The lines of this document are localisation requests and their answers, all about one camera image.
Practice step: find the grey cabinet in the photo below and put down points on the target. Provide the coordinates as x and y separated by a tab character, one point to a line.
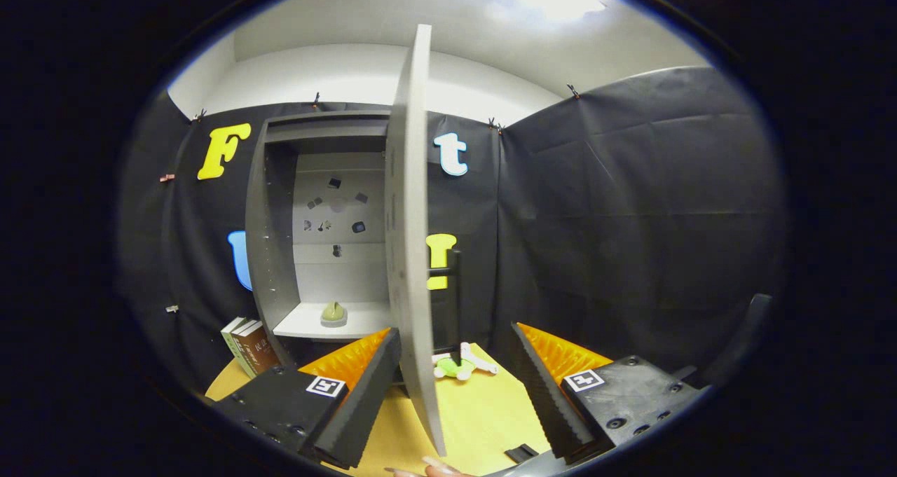
273	253

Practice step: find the brown book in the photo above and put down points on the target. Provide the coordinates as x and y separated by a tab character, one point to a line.
259	351

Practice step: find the small greenish glass container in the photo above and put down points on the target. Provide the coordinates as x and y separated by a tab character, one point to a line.
333	314

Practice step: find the green book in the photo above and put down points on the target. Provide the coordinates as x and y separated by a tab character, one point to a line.
233	344

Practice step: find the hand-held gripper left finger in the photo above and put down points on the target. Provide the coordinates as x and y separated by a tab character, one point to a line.
364	400

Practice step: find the white and green plush toy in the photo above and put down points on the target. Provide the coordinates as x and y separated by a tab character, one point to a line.
452	368

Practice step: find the black backdrop cloth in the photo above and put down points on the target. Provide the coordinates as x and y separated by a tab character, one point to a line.
631	218

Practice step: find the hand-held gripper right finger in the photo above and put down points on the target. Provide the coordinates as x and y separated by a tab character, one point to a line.
543	393

